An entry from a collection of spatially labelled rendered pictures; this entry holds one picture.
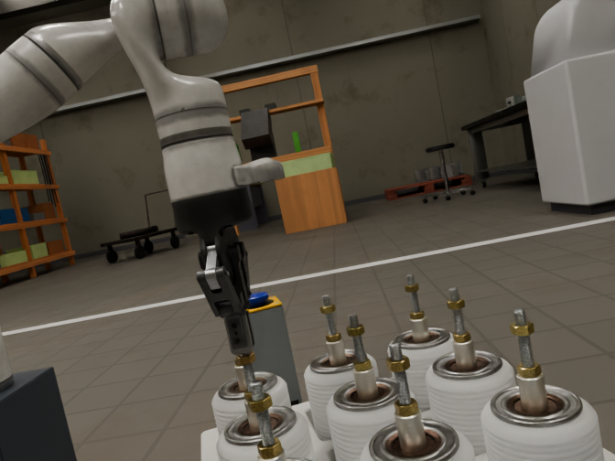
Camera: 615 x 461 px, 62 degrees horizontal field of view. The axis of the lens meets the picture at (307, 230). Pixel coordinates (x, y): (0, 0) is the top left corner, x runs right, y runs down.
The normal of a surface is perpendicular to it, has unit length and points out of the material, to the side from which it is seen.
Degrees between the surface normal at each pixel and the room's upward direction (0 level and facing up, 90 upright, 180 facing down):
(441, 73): 90
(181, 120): 91
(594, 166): 90
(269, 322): 90
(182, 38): 141
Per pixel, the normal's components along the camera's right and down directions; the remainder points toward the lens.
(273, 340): 0.21, 0.04
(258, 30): -0.05, 0.10
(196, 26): 0.31, 0.60
